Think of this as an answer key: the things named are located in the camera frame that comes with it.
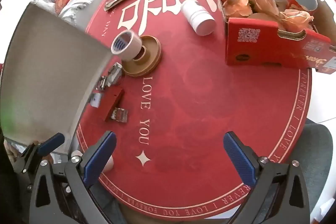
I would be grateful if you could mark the grey cardboard box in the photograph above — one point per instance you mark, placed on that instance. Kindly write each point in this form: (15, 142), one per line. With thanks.
(52, 61)

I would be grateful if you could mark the grey chair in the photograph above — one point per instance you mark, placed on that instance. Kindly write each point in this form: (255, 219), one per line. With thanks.
(312, 145)

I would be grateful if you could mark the small white box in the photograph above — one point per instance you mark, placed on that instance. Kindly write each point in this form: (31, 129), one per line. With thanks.
(95, 100)

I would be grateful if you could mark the red patterned cushion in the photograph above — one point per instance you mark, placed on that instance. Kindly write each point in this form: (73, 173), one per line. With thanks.
(62, 3)

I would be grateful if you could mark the grey power plug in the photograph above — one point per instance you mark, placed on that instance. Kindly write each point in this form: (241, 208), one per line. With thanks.
(114, 75)

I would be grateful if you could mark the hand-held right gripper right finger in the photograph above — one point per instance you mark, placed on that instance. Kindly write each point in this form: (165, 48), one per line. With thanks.
(240, 161)

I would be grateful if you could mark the brown tape roll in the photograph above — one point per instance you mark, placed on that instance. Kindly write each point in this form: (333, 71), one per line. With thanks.
(151, 56)

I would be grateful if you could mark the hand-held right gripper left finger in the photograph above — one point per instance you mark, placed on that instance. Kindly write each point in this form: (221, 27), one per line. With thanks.
(101, 158)

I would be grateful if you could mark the silver red packet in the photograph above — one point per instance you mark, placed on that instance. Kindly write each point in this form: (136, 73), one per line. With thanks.
(119, 115)

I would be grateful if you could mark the red cardboard box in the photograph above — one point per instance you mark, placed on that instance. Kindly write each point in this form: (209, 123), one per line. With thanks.
(252, 53)

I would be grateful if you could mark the white plastic medicine bottle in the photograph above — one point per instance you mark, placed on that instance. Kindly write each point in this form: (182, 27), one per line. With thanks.
(197, 16)

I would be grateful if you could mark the white tape roll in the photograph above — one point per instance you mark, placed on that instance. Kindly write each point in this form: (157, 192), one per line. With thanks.
(131, 48)

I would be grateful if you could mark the small metal clip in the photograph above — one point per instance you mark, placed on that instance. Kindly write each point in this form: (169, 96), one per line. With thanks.
(101, 83)

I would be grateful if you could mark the slim red box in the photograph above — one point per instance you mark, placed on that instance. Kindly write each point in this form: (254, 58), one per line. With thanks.
(114, 106)

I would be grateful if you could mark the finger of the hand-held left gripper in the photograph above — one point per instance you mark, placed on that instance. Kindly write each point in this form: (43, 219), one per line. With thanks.
(51, 143)

